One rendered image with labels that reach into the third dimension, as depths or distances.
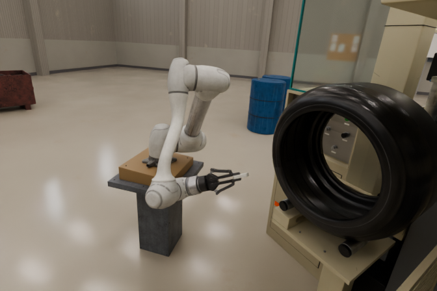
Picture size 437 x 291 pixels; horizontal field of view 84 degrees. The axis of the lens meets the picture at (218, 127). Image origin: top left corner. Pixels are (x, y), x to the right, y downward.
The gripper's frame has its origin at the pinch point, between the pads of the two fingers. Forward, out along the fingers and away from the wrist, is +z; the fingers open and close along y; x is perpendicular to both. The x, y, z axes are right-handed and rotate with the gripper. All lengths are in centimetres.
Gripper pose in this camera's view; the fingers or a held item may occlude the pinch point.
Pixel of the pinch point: (240, 175)
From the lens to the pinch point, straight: 114.8
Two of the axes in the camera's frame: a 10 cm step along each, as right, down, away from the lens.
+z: 9.3, -2.5, -2.6
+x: -2.7, -0.4, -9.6
